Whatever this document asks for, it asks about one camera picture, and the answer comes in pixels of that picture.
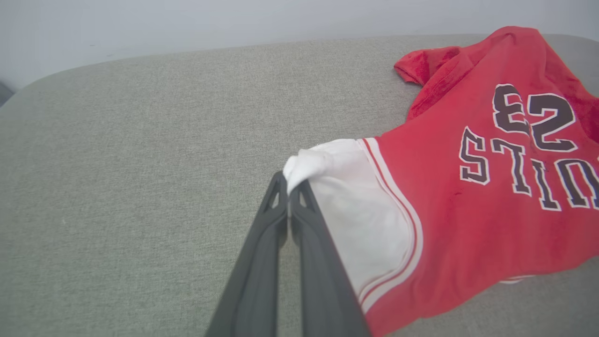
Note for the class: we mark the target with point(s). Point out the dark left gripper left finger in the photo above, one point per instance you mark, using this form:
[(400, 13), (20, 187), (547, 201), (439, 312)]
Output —
[(257, 271)]

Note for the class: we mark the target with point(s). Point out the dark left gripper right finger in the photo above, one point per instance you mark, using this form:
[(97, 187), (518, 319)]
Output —
[(323, 281)]

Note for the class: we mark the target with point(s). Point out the red basketball jersey white sleeves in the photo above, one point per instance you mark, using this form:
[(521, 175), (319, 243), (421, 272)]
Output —
[(444, 234)]

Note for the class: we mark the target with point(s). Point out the grey fabric sofa seat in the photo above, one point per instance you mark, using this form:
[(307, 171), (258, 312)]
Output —
[(117, 187)]

